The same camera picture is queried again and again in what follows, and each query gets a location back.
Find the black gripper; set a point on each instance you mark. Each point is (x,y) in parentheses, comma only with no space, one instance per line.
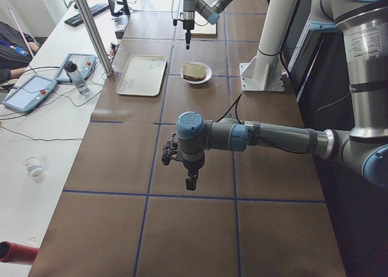
(188,25)
(191,167)

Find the bread slice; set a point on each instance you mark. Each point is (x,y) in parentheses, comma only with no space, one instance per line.
(194,72)

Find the white round plate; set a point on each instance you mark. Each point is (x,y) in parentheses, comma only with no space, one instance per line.
(208,74)

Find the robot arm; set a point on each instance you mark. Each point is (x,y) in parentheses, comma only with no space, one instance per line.
(363,24)
(209,12)

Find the bamboo cutting board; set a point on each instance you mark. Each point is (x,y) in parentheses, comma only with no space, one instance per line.
(204,28)

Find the cream bear tray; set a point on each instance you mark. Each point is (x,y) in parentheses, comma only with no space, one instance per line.
(142,76)

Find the orange black connector block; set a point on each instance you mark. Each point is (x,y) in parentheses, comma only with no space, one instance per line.
(111,52)

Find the black monitor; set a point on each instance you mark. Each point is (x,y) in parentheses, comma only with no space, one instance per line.
(119,7)

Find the clear water bottle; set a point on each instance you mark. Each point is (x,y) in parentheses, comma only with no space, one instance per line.
(75,77)

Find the paper cup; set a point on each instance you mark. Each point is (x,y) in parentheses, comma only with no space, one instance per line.
(33,166)

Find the near blue teach pendant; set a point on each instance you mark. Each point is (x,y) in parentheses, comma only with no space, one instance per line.
(30,94)

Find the seated person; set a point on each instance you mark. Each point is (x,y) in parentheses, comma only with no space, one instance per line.
(17,51)

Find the red cylinder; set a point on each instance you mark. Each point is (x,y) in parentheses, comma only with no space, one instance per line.
(18,253)

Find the white camera mast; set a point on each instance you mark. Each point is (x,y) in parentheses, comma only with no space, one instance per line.
(263,73)

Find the aluminium frame post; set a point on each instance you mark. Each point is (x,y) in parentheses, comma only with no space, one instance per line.
(94,36)

